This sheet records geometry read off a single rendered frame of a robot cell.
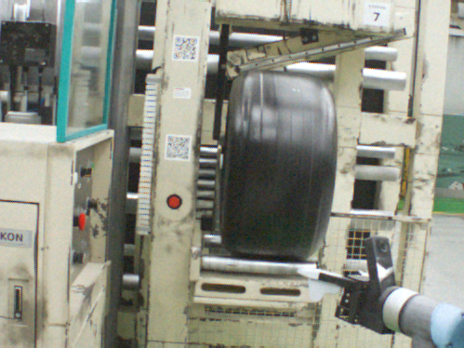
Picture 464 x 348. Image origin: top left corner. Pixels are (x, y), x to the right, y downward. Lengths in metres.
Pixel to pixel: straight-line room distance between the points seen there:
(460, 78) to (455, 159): 1.38
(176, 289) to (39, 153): 0.88
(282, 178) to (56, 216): 0.70
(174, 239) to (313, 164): 0.50
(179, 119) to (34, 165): 0.75
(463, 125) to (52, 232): 10.89
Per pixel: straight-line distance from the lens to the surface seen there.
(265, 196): 1.85
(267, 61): 2.43
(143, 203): 2.11
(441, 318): 1.12
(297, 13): 2.32
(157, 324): 2.15
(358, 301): 1.25
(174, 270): 2.09
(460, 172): 12.05
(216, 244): 2.28
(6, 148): 1.39
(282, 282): 2.01
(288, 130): 1.86
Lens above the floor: 1.38
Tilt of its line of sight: 6 degrees down
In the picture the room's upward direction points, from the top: 4 degrees clockwise
